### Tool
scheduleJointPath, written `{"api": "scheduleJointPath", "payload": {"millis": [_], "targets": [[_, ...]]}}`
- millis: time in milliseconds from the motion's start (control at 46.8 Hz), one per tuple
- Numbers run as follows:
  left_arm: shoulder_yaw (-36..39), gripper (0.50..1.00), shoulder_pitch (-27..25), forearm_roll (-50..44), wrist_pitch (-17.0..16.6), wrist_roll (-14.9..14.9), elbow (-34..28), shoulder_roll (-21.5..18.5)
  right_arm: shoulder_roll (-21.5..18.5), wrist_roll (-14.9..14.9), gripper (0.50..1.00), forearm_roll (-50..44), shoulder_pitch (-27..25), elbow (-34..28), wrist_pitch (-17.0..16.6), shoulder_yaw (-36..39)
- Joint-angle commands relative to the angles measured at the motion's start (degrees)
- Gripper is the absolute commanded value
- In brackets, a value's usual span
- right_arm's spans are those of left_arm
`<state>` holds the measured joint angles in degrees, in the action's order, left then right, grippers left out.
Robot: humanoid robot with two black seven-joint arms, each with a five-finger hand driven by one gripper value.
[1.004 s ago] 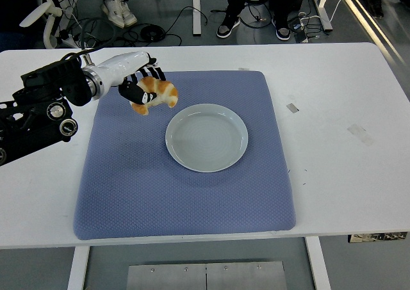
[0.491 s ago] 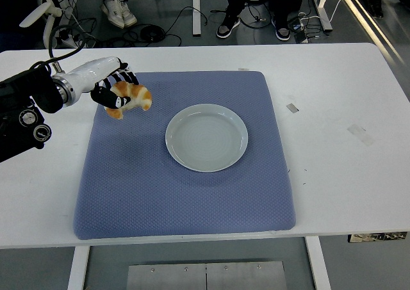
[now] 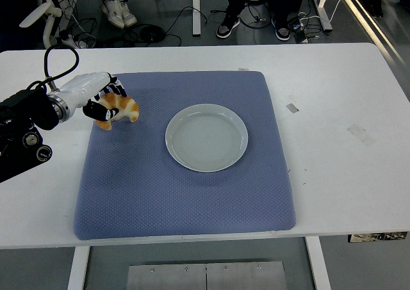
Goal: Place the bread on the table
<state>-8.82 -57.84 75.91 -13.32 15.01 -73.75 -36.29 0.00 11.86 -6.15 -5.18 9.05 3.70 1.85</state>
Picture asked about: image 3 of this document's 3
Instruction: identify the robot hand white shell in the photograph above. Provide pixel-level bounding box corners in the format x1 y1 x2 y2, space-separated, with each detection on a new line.
59 72 129 122

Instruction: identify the croissant bread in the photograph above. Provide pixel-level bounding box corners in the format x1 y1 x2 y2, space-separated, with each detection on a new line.
94 92 141 131

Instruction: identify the white power strip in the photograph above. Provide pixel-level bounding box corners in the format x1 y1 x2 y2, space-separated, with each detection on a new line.
59 35 81 49

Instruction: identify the white office chair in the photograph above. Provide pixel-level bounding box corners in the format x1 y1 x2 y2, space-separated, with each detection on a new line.
19 0 65 49

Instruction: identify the person with white shoes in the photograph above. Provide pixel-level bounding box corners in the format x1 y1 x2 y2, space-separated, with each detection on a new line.
99 0 138 29

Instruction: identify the grey round plate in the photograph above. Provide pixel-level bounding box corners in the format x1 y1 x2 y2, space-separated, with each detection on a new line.
165 103 249 173

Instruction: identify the white desk leg narrow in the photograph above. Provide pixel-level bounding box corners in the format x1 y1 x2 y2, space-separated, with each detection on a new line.
191 0 202 36

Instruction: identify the blue quilted mat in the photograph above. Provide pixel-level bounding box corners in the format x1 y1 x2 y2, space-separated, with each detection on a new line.
72 70 296 241

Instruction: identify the person with black-white sneakers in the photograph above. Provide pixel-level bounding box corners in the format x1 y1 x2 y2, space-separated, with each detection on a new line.
215 0 310 42

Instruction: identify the white table leg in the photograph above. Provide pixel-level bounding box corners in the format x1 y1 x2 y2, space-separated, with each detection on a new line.
66 246 91 290
305 236 332 290

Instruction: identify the grey power strip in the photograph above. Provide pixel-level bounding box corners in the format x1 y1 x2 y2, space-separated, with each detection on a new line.
289 14 311 44

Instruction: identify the grey metal plate with screws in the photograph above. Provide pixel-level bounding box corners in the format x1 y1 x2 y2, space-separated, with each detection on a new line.
126 261 286 290

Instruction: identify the white desk leg wide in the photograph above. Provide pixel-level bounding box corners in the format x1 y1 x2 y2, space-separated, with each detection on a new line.
315 0 334 33

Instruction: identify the clear tape piece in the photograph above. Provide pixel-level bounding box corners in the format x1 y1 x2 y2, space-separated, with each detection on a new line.
346 124 375 147

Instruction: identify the person with dark shoe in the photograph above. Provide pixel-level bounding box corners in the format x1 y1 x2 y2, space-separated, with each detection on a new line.
366 0 385 19

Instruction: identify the black round cable bundle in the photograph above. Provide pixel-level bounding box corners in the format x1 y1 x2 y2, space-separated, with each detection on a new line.
140 23 167 44

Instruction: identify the long black cable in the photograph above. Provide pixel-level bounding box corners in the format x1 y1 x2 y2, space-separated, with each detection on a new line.
161 5 209 47

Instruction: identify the black cable coil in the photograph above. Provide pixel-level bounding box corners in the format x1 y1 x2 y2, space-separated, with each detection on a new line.
240 0 274 27

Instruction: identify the white cable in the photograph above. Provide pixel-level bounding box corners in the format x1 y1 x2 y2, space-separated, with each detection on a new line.
329 0 365 21

